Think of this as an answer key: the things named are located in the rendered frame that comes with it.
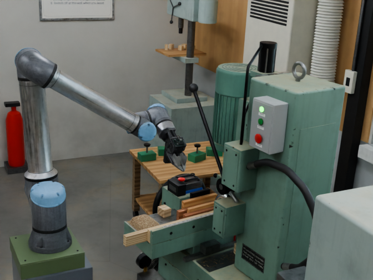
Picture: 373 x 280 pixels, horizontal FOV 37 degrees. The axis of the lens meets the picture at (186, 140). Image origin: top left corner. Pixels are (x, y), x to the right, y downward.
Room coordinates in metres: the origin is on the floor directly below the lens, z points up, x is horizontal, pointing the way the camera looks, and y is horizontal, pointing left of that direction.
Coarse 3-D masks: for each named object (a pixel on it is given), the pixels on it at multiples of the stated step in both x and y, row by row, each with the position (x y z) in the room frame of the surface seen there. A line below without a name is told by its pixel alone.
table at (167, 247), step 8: (152, 216) 2.00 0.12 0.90; (160, 216) 2.01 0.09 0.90; (176, 216) 2.01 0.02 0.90; (128, 224) 1.92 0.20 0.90; (128, 232) 1.92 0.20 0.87; (200, 232) 1.90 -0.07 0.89; (208, 232) 1.92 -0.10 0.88; (176, 240) 1.84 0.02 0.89; (184, 240) 1.86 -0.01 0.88; (192, 240) 1.88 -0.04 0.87; (200, 240) 1.90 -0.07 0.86; (208, 240) 1.93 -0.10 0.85; (144, 248) 1.82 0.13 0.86; (152, 248) 1.78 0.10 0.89; (160, 248) 1.80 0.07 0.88; (168, 248) 1.82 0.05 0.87; (176, 248) 1.84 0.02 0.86; (184, 248) 1.86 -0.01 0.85; (152, 256) 1.78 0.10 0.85; (160, 256) 1.80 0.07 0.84
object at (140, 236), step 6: (192, 216) 1.94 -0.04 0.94; (126, 234) 1.77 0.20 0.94; (132, 234) 1.78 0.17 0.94; (138, 234) 1.79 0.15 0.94; (144, 234) 1.80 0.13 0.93; (126, 240) 1.76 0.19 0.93; (132, 240) 1.77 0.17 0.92; (138, 240) 1.79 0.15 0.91; (144, 240) 1.80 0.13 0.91; (126, 246) 1.76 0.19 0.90
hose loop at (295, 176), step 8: (264, 160) 1.67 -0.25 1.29; (272, 160) 1.66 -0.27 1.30; (248, 168) 1.73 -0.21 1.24; (280, 168) 1.61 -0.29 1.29; (288, 168) 1.60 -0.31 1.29; (288, 176) 1.59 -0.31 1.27; (296, 176) 1.57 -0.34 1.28; (296, 184) 1.56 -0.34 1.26; (304, 184) 1.55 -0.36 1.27; (304, 192) 1.53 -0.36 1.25; (312, 200) 1.52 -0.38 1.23; (312, 208) 1.51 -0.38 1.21; (312, 216) 1.50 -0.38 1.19; (288, 264) 1.58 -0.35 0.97; (296, 264) 1.55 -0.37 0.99; (304, 264) 1.52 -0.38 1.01
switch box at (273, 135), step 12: (264, 96) 1.74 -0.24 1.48; (264, 108) 1.67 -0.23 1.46; (276, 108) 1.64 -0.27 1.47; (252, 120) 1.71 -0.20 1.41; (264, 120) 1.67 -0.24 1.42; (276, 120) 1.65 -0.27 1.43; (252, 132) 1.71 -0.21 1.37; (264, 132) 1.66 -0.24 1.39; (276, 132) 1.65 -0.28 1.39; (252, 144) 1.70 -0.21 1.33; (264, 144) 1.66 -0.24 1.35; (276, 144) 1.65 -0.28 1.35
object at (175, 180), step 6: (186, 174) 2.20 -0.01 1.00; (168, 180) 2.12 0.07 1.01; (174, 180) 2.12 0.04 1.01; (192, 180) 2.15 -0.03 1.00; (198, 180) 2.15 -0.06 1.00; (168, 186) 2.12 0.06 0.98; (174, 186) 2.08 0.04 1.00; (180, 186) 2.07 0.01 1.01; (186, 186) 2.10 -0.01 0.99; (192, 186) 2.12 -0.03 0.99; (198, 186) 2.14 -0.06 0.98; (174, 192) 2.08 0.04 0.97; (180, 192) 2.07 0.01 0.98; (186, 192) 2.10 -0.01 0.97
